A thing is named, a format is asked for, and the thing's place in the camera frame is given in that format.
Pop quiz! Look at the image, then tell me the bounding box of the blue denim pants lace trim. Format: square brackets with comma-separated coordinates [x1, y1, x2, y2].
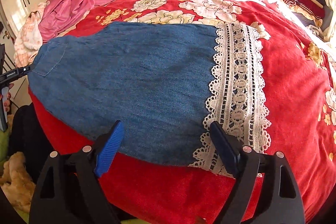
[28, 22, 271, 175]

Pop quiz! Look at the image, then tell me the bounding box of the left hand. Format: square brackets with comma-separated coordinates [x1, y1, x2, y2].
[3, 84, 14, 113]

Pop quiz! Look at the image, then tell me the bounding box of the pink white checked cloth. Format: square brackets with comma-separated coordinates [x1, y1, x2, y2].
[14, 1, 50, 68]

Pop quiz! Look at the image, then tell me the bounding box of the beige plush toy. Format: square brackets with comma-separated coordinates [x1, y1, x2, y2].
[1, 152, 35, 213]

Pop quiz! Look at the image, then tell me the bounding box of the red floral blanket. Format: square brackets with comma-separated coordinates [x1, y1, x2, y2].
[29, 0, 335, 223]

